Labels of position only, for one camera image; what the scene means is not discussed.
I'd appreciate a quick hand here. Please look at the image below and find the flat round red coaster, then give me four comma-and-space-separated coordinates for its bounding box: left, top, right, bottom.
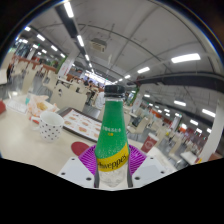
70, 141, 91, 157

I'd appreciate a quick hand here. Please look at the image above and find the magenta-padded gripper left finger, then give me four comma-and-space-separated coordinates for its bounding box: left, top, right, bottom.
57, 143, 101, 188

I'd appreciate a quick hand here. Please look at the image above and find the white paper leaflet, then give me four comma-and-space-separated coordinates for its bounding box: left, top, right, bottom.
6, 99, 28, 114

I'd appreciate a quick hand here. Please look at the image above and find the green drink bottle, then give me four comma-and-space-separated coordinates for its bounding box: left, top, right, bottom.
93, 84, 131, 189

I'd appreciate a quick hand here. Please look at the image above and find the crumpled food wrapper bag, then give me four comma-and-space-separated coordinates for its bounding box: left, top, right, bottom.
26, 94, 58, 118

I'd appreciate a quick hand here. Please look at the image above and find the group of ceiling lights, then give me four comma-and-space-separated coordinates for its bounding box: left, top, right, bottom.
14, 1, 218, 134

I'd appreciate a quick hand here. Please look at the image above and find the red paper cup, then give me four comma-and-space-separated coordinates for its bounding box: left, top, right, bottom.
140, 132, 160, 154

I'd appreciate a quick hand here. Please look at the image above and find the person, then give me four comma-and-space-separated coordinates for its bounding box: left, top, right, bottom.
95, 89, 106, 110

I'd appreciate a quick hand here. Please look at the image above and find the group of beige chairs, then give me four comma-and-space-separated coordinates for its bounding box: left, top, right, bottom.
6, 59, 201, 161

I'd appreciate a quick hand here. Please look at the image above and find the dark food tray, paper liner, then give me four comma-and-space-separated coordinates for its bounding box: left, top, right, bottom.
57, 106, 103, 143

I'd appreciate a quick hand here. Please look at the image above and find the white polka-dot mug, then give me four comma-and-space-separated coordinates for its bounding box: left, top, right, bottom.
30, 110, 65, 143

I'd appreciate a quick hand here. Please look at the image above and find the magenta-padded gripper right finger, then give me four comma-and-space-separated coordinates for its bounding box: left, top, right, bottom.
128, 143, 178, 188

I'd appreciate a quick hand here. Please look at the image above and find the ceiling air conditioner unit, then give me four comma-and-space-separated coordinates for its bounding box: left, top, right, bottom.
89, 37, 108, 53

